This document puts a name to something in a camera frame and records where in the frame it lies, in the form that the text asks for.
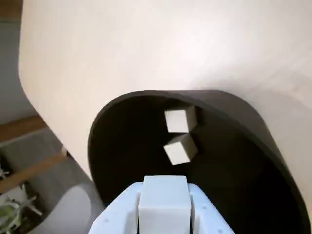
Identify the green white plant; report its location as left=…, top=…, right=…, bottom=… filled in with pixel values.
left=0, top=158, right=45, bottom=234

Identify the black pot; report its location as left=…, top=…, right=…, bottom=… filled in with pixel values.
left=87, top=89, right=306, bottom=234

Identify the white cube block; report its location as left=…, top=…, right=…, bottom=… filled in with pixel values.
left=162, top=133, right=199, bottom=166
left=163, top=105, right=197, bottom=134
left=137, top=175, right=192, bottom=234

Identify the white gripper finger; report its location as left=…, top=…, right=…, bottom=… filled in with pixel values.
left=187, top=182, right=236, bottom=234
left=89, top=181, right=145, bottom=234

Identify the wooden shelf frame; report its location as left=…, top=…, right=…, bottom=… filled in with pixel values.
left=0, top=116, right=68, bottom=194

